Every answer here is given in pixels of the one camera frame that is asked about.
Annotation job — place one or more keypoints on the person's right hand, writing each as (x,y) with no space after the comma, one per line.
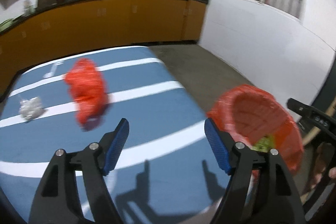
(319,166)

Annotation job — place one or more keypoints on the green wrapper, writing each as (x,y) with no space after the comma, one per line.
(263,144)

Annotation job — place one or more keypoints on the white bottle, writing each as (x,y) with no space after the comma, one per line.
(27,6)

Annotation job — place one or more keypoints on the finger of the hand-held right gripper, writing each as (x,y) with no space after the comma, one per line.
(302,108)

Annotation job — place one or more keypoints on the blue striped table cover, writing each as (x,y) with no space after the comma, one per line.
(157,119)

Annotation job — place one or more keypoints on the large orange plastic bag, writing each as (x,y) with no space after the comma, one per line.
(86,90)

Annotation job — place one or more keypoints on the trash bin with orange liner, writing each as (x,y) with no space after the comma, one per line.
(257,113)

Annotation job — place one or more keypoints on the tan wooden frame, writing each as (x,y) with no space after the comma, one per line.
(312,134)

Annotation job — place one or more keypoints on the green round object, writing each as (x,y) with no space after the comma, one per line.
(5,24)

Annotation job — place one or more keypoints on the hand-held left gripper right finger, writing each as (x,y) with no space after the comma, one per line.
(218,148)

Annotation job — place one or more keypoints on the dark door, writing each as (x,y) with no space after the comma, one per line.
(329,82)

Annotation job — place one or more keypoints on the yellow kitchen base cabinets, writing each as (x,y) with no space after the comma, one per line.
(118,22)

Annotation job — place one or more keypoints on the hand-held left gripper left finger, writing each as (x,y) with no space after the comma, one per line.
(116,148)

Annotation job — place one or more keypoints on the crumpled clear plastic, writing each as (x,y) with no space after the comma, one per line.
(31,108)

